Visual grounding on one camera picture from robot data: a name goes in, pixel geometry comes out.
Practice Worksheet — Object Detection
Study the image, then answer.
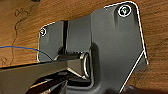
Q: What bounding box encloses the thin blue cable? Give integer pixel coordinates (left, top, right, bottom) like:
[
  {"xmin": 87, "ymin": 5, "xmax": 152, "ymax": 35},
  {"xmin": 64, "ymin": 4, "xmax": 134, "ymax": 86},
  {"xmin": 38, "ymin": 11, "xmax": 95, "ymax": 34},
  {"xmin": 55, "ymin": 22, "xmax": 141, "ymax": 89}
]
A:
[{"xmin": 0, "ymin": 45, "xmax": 54, "ymax": 62}]

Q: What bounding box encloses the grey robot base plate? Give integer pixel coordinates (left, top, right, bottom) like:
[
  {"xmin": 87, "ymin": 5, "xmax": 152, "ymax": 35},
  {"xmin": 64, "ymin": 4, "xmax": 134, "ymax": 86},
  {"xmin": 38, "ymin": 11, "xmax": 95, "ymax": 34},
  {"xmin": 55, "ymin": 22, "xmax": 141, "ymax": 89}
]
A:
[{"xmin": 35, "ymin": 1, "xmax": 150, "ymax": 94}]

